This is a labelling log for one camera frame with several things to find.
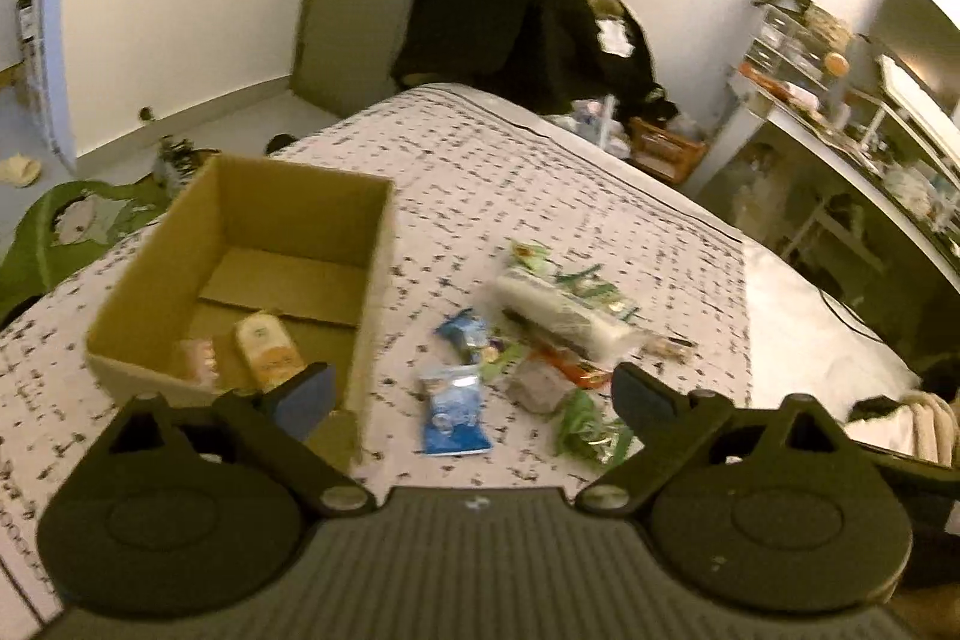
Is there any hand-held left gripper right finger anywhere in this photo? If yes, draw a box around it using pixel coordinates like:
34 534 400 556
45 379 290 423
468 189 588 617
574 362 865 516

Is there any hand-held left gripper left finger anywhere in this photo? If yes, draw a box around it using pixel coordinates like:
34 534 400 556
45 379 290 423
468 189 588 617
105 362 377 517

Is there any green clear pastry packet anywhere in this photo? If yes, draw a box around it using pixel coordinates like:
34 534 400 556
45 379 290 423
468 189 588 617
555 263 642 320

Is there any cardboard box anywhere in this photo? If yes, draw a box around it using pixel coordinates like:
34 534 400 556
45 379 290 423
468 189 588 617
85 154 398 468

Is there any orange white snack packet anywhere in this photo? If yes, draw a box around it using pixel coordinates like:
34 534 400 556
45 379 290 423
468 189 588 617
540 344 616 390

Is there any dark green snack packet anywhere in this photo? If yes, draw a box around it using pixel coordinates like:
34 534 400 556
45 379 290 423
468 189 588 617
553 389 638 465

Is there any grey snack packet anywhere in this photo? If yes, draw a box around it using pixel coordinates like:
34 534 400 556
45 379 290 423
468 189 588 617
504 355 578 414

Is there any pink snack packet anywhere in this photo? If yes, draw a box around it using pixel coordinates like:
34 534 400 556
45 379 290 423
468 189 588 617
174 338 226 386

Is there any long white snack packet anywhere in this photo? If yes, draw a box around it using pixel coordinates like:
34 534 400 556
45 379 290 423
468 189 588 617
491 269 653 363

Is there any tiny pale green packet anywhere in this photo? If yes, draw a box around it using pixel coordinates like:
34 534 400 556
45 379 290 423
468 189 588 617
480 340 526 378

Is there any large blue snack packet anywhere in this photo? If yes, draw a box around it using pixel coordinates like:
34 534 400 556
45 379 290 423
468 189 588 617
416 364 492 457

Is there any small blue snack packet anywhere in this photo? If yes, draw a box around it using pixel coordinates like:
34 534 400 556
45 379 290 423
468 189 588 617
435 308 492 365

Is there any small light green packet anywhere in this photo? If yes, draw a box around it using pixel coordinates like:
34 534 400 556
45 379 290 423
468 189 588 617
508 239 556 274

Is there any white bed sheet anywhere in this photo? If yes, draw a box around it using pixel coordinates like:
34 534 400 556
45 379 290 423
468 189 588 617
739 235 923 431

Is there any orange plastic basket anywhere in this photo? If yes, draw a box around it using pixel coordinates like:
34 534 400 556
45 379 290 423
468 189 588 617
628 117 710 185

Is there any white black patterned bedspread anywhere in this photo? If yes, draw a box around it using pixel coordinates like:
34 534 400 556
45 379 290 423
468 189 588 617
0 83 751 618

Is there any pale clutter pile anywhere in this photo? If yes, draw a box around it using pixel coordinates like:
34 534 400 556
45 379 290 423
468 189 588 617
562 96 631 154

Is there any pair of grey sneakers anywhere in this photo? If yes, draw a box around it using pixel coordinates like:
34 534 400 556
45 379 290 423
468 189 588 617
154 136 200 191

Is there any beige padded object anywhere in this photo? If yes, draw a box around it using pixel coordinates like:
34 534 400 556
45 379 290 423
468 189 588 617
896 385 960 461

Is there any white desk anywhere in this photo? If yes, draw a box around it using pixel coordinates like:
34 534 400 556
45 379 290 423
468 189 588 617
690 62 960 326

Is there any green cartoon floor mat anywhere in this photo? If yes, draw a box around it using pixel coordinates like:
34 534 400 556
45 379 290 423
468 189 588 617
0 179 203 319

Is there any black jacket with white cloth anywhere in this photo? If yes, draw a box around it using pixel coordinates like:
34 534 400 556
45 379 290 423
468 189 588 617
592 0 668 116

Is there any beige slipper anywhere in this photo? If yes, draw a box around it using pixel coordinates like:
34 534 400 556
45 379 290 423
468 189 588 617
0 155 42 187

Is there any clear drawer unit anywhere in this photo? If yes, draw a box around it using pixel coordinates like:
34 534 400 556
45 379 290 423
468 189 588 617
742 2 826 79

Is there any black hanging coat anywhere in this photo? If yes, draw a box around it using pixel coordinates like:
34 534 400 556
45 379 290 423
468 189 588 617
394 0 608 116

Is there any white rack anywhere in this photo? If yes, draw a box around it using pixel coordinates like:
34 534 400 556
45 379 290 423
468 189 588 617
15 0 57 161

